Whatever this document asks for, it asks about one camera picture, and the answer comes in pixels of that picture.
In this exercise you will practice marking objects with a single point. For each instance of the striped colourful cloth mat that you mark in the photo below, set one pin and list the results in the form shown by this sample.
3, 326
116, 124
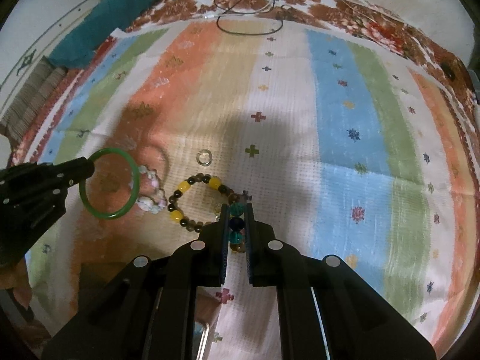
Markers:
262, 157

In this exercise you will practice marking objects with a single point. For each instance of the silver metal tin box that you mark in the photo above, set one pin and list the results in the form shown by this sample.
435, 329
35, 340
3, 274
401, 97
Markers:
201, 332

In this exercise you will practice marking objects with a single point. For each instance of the teal blanket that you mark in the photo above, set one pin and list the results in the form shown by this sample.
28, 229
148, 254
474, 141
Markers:
77, 49

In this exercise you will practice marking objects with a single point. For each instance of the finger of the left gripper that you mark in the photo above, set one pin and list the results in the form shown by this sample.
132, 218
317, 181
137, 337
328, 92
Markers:
75, 170

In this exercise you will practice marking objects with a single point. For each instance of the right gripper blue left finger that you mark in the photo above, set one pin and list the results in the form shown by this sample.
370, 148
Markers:
198, 263

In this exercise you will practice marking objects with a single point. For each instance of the red floral bedsheet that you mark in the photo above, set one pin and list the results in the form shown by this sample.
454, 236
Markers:
300, 3

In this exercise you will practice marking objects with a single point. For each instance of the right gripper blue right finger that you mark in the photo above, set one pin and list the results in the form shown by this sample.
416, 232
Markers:
274, 263

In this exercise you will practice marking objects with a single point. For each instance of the white headboard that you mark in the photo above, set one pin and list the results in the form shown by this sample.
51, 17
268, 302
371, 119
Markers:
42, 47

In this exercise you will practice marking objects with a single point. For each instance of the brown striped pillow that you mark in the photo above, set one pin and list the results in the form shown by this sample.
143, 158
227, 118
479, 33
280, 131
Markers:
29, 100

